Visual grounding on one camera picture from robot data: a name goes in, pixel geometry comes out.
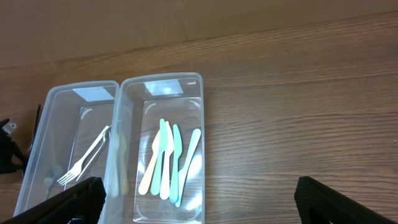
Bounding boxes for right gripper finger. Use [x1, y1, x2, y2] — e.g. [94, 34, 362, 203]
[294, 176, 396, 224]

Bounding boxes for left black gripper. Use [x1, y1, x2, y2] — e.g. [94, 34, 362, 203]
[1, 118, 106, 224]

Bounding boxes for white plastic fork long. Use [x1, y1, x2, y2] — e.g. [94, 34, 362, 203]
[57, 126, 110, 185]

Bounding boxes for yellow plastic knife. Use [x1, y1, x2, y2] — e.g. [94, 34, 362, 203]
[138, 131, 160, 195]

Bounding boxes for pale blue plastic knife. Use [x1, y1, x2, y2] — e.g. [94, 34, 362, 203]
[150, 118, 168, 195]

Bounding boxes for white plastic knife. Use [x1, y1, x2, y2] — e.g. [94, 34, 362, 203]
[160, 121, 174, 200]

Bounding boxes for light blue plastic knife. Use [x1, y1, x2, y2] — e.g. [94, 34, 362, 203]
[175, 129, 201, 207]

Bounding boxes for mint green plastic knife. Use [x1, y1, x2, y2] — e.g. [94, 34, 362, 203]
[169, 124, 182, 203]

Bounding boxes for silver metal fork wide handle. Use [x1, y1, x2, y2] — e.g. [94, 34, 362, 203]
[76, 126, 111, 182]

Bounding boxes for left clear plastic container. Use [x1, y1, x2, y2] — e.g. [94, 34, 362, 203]
[13, 80, 120, 217]

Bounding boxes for clear plastic container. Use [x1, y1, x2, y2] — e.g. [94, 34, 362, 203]
[100, 72, 205, 223]
[13, 80, 120, 217]

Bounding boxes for right clear plastic container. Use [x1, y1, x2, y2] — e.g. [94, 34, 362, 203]
[100, 72, 205, 223]

